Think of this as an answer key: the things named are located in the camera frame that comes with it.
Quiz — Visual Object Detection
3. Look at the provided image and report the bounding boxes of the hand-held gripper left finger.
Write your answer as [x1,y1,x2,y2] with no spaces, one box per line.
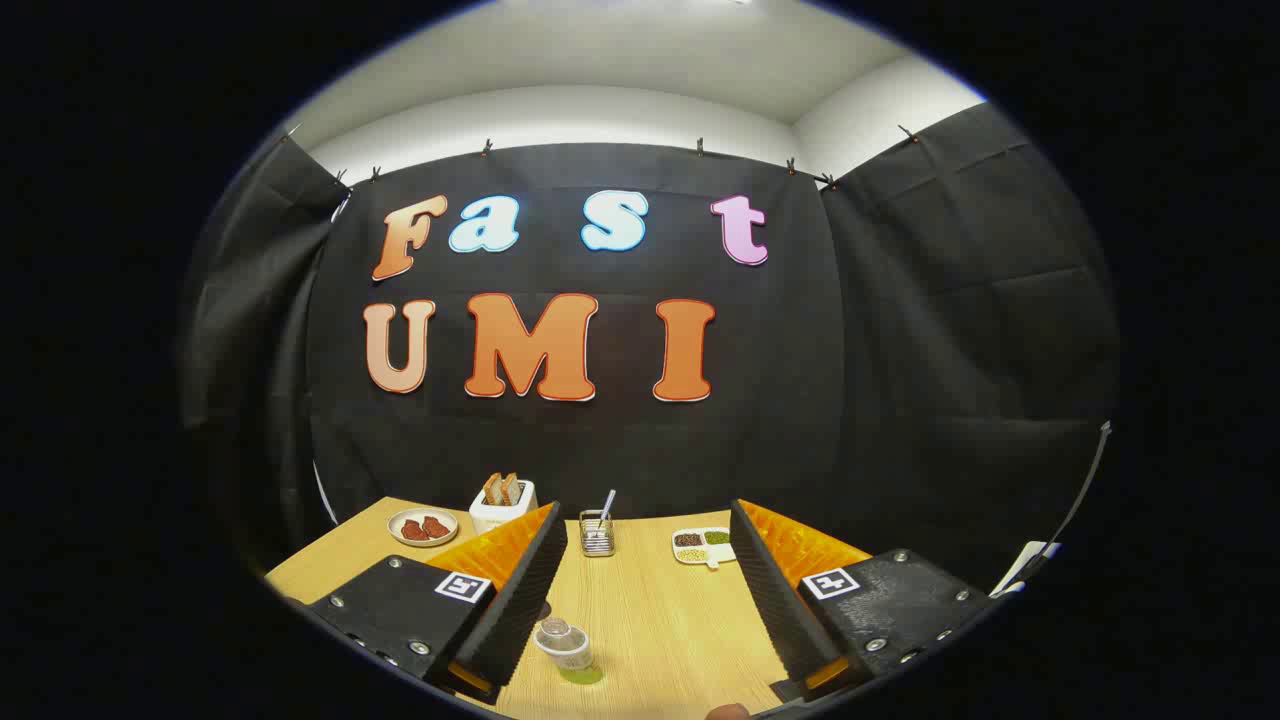
[308,502,569,706]

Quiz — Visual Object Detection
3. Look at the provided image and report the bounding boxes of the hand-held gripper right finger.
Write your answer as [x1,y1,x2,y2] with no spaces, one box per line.
[730,498,1001,701]

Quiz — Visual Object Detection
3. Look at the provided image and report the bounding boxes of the clear juice bottle green label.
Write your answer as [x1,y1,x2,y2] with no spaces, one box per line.
[533,617,604,686]

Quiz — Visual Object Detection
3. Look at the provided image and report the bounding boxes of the white toaster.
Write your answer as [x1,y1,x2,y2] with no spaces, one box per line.
[469,480,538,535]

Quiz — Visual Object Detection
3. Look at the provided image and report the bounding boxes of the white divided bean dish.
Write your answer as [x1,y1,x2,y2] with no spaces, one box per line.
[672,527,738,569]

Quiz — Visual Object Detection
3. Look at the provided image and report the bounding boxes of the wooden table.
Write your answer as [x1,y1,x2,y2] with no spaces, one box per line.
[265,497,801,720]

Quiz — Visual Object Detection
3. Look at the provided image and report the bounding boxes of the beige oval plate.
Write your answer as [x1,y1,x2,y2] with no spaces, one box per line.
[388,508,460,548]

